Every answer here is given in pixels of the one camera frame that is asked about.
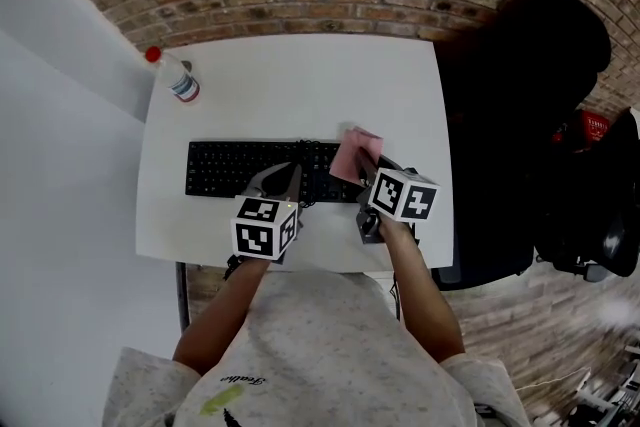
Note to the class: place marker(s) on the black office chair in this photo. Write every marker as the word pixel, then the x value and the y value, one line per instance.
pixel 505 135

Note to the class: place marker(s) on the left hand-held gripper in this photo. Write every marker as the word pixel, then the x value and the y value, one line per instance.
pixel 262 230

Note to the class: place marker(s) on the person's left forearm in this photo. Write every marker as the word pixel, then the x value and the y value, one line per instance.
pixel 220 315

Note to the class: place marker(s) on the red box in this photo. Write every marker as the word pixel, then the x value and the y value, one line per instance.
pixel 592 127

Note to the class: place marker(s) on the pink cloth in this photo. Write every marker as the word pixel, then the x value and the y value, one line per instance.
pixel 353 152

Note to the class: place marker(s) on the person's grey speckled shirt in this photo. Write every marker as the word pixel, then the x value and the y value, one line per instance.
pixel 320 355

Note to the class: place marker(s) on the person's right forearm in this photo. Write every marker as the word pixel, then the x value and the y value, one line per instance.
pixel 425 295

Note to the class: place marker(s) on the black keyboard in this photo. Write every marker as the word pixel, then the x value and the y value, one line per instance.
pixel 235 169

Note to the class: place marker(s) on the clear plastic bottle red cap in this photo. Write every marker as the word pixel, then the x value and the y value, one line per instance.
pixel 175 76

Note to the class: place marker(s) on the black metal table leg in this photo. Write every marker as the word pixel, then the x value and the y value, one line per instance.
pixel 182 295

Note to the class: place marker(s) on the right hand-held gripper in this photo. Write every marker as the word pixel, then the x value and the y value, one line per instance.
pixel 397 202

